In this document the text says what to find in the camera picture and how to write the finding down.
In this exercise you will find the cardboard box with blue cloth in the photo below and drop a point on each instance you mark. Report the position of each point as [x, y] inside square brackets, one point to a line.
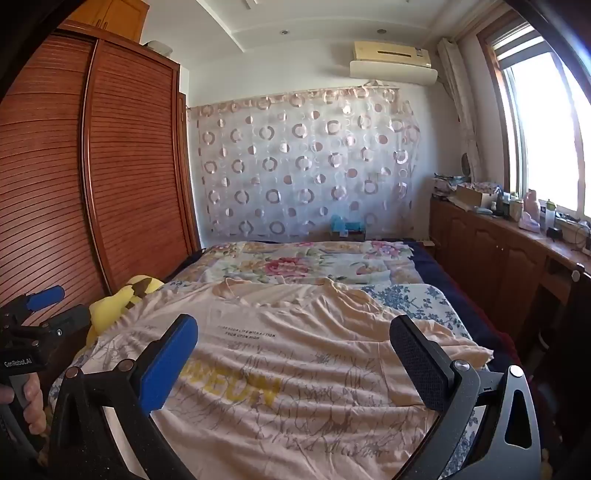
[344, 226]

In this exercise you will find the colourful floral blanket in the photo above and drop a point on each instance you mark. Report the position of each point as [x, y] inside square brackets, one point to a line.
[286, 267]

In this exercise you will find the wall air conditioner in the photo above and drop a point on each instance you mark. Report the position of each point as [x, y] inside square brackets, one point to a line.
[392, 69]

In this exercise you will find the round hand fan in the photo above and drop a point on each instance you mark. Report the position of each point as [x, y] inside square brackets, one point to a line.
[465, 165]

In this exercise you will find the open cardboard box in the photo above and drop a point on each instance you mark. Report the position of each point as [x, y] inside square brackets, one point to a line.
[471, 196]

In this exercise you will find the sheer circle-patterned curtain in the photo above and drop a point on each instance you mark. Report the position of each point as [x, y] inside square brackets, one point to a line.
[300, 161]

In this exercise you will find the yellow plush toy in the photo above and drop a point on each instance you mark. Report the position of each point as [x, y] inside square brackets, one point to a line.
[111, 309]

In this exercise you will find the wooden framed window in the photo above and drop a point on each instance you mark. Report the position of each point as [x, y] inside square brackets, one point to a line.
[545, 129]

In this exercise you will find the blue floral white cloth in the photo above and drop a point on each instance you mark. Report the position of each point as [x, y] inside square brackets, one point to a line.
[415, 300]

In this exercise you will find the person's left hand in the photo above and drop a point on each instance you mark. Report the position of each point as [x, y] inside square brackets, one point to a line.
[34, 406]

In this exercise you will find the wooden louvred wardrobe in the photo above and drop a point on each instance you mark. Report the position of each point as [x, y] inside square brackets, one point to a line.
[129, 161]

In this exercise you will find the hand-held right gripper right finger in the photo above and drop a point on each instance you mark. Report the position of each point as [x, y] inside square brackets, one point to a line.
[418, 364]

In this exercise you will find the white window curtain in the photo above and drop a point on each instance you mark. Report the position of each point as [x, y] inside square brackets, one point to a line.
[457, 101]

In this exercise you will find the peach printed t-shirt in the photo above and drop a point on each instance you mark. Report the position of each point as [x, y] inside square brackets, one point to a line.
[300, 369]

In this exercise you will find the navy bed sheet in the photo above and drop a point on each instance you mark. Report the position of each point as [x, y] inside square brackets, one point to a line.
[443, 277]

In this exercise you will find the pink bottle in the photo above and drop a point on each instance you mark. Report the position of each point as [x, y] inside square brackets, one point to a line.
[531, 207]

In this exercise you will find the white jar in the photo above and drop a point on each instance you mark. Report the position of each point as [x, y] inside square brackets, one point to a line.
[515, 208]

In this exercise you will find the stack of folded fabrics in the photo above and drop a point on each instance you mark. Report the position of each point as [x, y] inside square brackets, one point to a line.
[445, 184]

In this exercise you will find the low wooden cabinet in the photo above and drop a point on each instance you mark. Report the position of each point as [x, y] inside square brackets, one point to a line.
[489, 249]

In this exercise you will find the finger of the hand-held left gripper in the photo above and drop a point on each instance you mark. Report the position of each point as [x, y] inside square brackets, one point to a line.
[69, 323]
[44, 297]

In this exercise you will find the white bottle with dark cap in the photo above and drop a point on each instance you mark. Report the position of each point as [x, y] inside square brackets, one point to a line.
[549, 217]

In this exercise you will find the wooden overhead cabinet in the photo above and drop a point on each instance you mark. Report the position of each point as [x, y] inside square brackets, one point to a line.
[111, 21]

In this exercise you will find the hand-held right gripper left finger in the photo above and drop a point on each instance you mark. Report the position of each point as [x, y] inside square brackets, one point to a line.
[168, 364]

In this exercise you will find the small black charger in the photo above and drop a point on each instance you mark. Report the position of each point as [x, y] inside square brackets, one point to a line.
[554, 233]

